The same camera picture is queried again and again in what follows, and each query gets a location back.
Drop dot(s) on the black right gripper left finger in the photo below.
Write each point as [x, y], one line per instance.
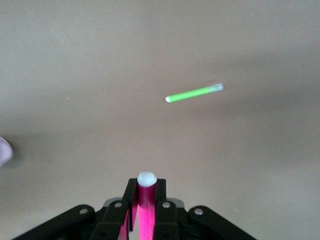
[115, 220]

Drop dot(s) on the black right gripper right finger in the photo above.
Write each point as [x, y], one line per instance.
[168, 220]

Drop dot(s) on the pink highlighter pen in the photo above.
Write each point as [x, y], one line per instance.
[146, 212]

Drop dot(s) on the pink mesh pen holder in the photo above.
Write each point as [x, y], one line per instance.
[5, 152]

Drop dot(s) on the green highlighter pen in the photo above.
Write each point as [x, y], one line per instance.
[192, 93]

